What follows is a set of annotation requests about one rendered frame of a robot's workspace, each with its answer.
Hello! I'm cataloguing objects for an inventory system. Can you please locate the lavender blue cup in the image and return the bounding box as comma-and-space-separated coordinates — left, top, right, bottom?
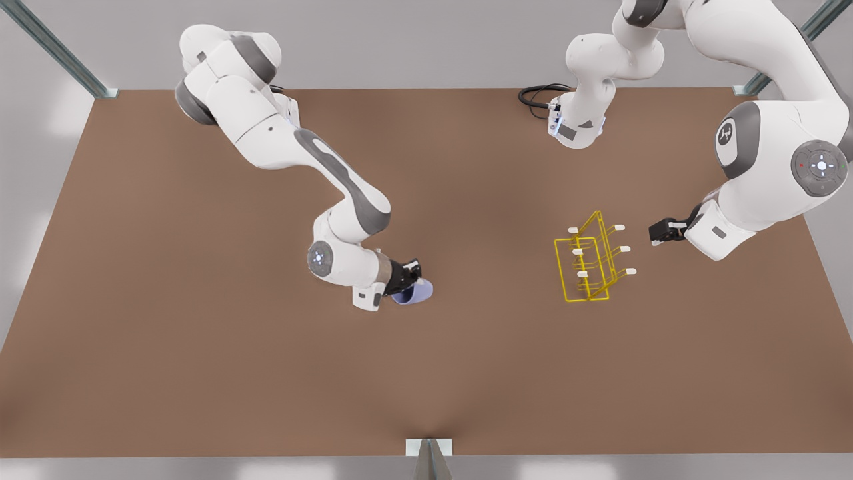
391, 279, 434, 306

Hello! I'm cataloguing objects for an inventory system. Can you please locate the silver frame post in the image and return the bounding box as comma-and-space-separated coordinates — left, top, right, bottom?
0, 0, 119, 100
732, 0, 853, 97
405, 438, 454, 480

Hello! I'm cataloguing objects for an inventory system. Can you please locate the black cable loop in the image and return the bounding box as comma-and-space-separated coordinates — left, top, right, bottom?
518, 83, 574, 121

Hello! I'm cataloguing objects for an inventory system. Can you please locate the yellow wire cup holder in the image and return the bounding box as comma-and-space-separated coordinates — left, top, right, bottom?
554, 210, 638, 303

